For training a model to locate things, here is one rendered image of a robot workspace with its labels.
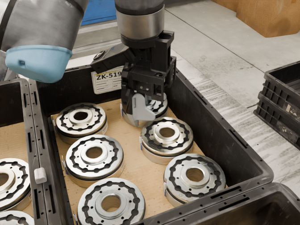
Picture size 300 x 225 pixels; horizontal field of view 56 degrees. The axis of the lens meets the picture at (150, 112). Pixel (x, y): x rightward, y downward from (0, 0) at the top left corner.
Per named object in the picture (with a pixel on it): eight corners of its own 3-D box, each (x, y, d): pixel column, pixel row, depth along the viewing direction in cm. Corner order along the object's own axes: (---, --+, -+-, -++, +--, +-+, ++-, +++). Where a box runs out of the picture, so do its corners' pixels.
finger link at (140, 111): (152, 140, 56) (153, 101, 51) (125, 132, 58) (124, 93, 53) (157, 131, 59) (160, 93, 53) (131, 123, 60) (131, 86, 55)
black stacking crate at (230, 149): (42, 120, 65) (28, 78, 58) (159, 92, 74) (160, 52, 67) (74, 303, 37) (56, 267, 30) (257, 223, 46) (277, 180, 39)
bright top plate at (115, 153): (59, 147, 52) (59, 145, 52) (110, 130, 56) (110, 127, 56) (76, 188, 46) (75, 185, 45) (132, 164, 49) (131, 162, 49)
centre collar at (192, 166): (174, 170, 48) (174, 168, 47) (199, 161, 49) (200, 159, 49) (189, 193, 44) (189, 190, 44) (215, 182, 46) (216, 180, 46)
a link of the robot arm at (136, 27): (106, 11, 42) (129, -10, 47) (110, 39, 45) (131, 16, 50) (153, 19, 39) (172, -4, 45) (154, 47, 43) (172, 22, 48)
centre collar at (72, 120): (67, 113, 59) (66, 111, 59) (90, 107, 61) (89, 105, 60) (71, 128, 56) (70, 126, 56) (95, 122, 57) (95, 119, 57)
